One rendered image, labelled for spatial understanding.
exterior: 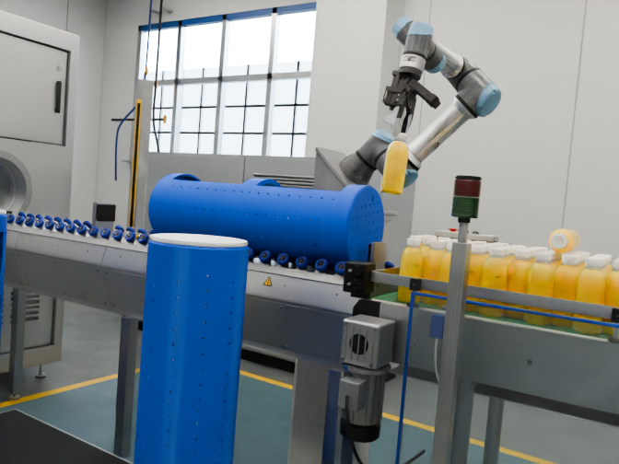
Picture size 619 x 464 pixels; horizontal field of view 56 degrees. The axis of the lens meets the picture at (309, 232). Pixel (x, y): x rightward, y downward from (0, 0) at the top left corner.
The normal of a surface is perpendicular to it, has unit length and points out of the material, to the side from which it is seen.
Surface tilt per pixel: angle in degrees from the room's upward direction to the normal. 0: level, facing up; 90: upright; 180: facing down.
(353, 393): 90
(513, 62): 90
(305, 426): 90
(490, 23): 90
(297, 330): 110
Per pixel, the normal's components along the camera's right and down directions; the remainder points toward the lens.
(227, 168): -0.55, 0.00
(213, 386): 0.59, 0.09
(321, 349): -0.51, 0.32
